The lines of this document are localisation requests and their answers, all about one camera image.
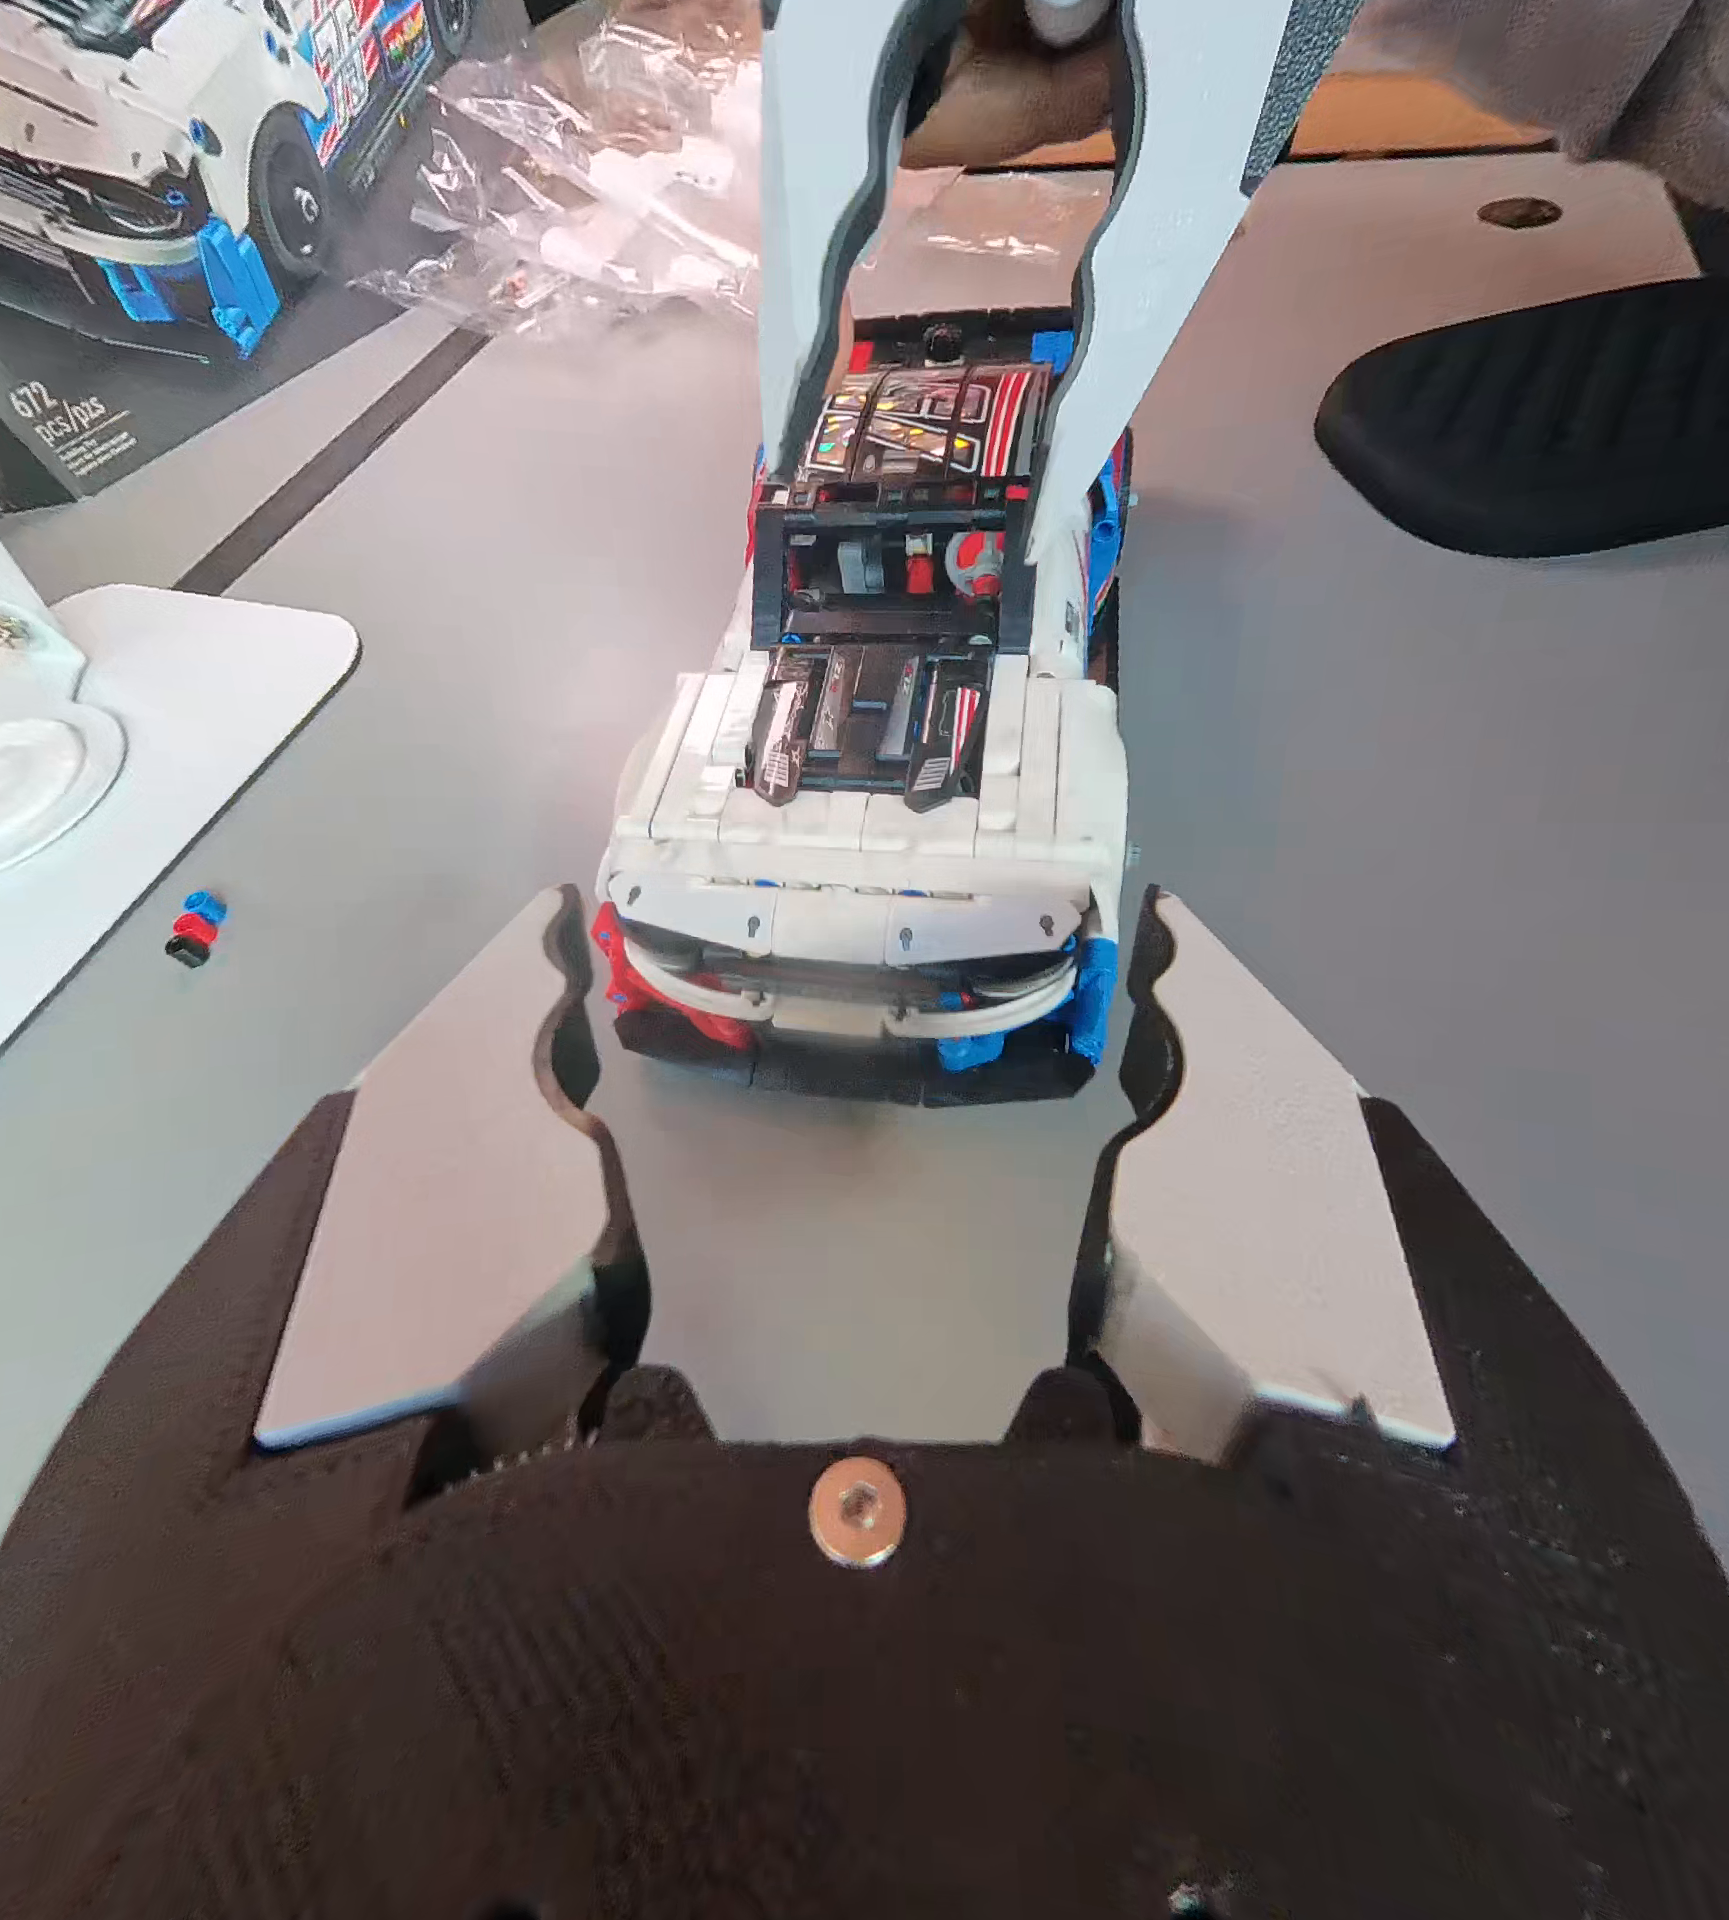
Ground person's right forearm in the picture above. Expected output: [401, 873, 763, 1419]
[1344, 0, 1729, 293]

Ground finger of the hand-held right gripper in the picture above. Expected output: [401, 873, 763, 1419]
[1021, 0, 1293, 568]
[758, 0, 957, 485]

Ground white book stand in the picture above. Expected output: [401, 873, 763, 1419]
[0, 402, 361, 1129]

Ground wood-edged table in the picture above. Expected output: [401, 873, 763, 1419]
[895, 65, 1563, 169]

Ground grey desk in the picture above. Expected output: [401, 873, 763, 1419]
[0, 150, 1729, 1727]

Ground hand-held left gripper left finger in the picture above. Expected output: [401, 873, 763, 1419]
[251, 881, 652, 1457]

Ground crumpled clear plastic bags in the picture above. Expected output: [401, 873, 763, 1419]
[346, 0, 1090, 339]

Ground black toy car box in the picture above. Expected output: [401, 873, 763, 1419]
[0, 0, 483, 519]

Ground toy brick race car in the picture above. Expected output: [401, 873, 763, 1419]
[595, 306, 1142, 1111]

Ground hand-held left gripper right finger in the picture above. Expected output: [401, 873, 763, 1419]
[1066, 881, 1460, 1457]

